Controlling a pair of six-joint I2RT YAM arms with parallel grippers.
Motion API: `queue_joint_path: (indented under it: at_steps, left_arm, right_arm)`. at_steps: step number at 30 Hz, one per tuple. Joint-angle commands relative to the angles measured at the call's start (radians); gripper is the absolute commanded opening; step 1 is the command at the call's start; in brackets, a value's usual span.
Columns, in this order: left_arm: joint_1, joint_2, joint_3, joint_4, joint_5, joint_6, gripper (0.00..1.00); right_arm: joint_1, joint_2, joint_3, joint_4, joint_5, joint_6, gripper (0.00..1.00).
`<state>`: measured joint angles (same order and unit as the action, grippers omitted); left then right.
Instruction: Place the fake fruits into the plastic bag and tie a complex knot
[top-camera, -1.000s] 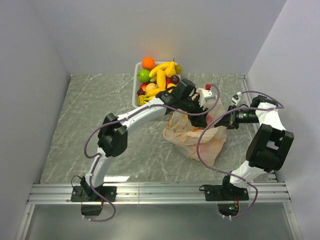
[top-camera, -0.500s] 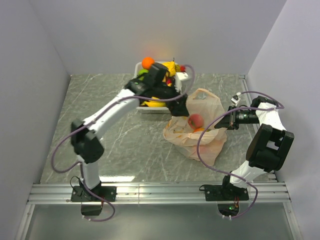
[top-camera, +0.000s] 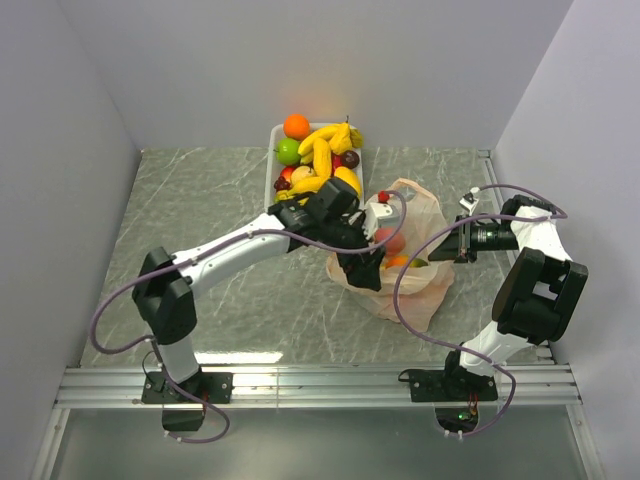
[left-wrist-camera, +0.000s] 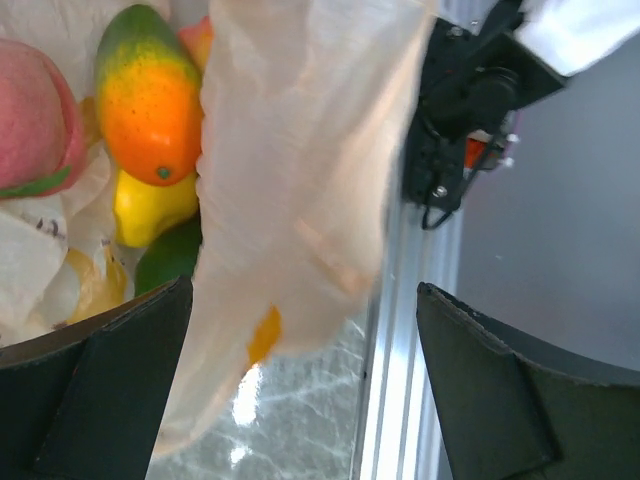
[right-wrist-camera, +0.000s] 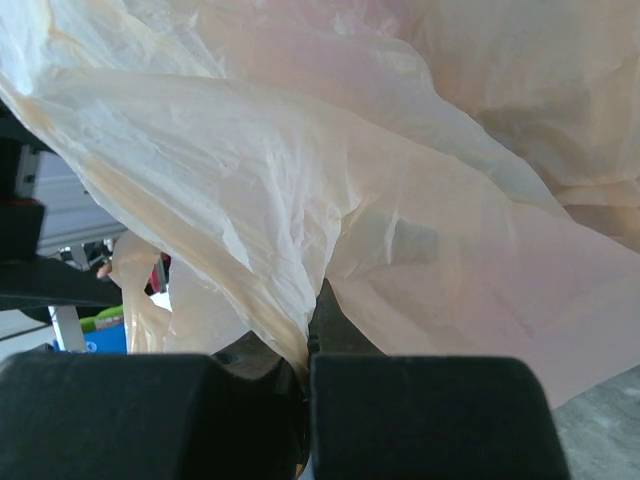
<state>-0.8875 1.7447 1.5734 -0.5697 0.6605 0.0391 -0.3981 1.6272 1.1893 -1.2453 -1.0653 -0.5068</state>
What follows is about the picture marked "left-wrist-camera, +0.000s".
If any fake green lime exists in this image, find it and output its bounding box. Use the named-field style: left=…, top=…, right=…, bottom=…
left=134, top=214, right=202, bottom=296

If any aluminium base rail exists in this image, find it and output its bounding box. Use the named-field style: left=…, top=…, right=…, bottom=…
left=351, top=201, right=462, bottom=479

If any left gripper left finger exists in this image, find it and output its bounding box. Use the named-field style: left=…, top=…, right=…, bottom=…
left=1, top=277, right=193, bottom=480

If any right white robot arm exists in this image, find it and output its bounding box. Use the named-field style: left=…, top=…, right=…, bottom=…
left=402, top=1, right=639, bottom=231

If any translucent orange plastic bag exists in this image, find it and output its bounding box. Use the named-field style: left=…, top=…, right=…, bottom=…
left=0, top=0, right=441, bottom=457

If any fake red green mango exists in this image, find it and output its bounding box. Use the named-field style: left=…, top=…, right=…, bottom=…
left=94, top=4, right=203, bottom=186

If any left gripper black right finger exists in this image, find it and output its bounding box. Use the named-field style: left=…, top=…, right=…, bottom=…
left=416, top=283, right=639, bottom=479

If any fake pink peach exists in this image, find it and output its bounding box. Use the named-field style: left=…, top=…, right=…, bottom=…
left=1, top=39, right=87, bottom=199

